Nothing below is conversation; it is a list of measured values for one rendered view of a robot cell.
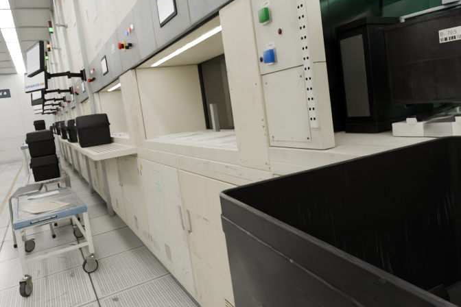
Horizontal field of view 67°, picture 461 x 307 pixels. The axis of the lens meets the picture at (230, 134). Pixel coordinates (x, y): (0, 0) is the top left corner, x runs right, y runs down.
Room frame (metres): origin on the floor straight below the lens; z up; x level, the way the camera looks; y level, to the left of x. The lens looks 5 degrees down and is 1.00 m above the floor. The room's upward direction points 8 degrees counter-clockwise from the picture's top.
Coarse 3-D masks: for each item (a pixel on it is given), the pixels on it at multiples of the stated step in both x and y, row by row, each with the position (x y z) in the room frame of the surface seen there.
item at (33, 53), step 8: (40, 40) 3.14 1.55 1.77; (32, 48) 3.28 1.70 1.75; (40, 48) 3.13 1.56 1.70; (32, 56) 3.27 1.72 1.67; (40, 56) 3.12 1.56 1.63; (32, 64) 3.27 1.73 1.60; (40, 64) 3.12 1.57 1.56; (32, 72) 3.27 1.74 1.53; (40, 72) 3.18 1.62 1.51; (64, 72) 3.33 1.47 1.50; (80, 72) 3.48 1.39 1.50
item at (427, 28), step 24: (456, 0) 0.74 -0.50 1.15; (408, 24) 0.74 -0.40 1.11; (432, 24) 0.71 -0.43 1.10; (456, 24) 0.67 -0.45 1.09; (384, 48) 0.80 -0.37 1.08; (408, 48) 0.75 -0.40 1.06; (432, 48) 0.71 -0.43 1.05; (456, 48) 0.67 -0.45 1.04; (408, 72) 0.76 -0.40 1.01; (432, 72) 0.72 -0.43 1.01; (456, 72) 0.68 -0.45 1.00; (408, 96) 0.77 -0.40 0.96; (432, 96) 0.72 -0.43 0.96; (456, 96) 0.68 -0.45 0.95
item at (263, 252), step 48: (432, 144) 0.35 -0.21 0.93; (240, 192) 0.27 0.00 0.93; (288, 192) 0.28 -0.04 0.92; (336, 192) 0.30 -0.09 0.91; (384, 192) 0.33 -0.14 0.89; (432, 192) 0.35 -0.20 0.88; (240, 240) 0.22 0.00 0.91; (288, 240) 0.17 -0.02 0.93; (336, 240) 0.30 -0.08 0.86; (384, 240) 0.32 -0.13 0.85; (432, 240) 0.35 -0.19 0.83; (240, 288) 0.24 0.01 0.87; (288, 288) 0.17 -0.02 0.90; (336, 288) 0.14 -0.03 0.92; (384, 288) 0.11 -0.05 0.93; (432, 288) 0.31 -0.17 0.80
